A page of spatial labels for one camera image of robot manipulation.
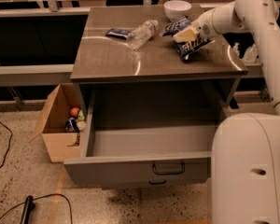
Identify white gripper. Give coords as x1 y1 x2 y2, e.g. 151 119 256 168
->
174 9 220 43

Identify blue chip bag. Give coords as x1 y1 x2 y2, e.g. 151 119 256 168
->
161 15 211 61

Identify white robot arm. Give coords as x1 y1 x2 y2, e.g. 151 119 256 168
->
192 0 280 224

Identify open grey top drawer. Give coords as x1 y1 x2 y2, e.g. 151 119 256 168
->
64 86 226 188

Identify white bowl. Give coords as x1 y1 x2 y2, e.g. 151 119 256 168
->
163 0 191 21

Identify clear plastic water bottle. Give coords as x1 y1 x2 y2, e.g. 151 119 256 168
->
127 20 159 49

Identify small clear pump bottle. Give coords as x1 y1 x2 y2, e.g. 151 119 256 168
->
232 42 240 57

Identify small dark blue snack packet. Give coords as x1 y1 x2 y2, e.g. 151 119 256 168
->
105 28 130 39

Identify clear sanitizer pump bottle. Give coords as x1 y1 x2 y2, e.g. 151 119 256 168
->
243 44 258 63

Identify grey metal cabinet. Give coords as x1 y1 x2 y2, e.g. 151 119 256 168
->
71 6 247 103

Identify green item in box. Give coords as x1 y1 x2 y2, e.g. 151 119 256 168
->
77 110 85 121

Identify red apple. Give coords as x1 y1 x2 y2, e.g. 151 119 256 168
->
70 107 80 118

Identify blue soda can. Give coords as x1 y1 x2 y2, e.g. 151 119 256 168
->
65 118 79 133

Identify brown cardboard box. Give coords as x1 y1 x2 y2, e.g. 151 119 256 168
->
30 83 83 162

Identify black top drawer handle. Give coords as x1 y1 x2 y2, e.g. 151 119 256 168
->
152 163 186 175

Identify black drawer handle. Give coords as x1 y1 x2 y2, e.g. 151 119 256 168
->
152 163 186 175
148 180 167 186

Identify grey metal shelf rail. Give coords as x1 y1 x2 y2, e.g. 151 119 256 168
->
0 64 74 87

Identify black lower drawer handle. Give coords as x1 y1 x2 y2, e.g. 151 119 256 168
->
148 180 167 186

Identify black cable on floor left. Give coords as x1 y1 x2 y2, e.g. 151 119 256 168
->
0 111 14 175

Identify black plug with cable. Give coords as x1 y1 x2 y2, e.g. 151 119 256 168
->
0 193 74 224

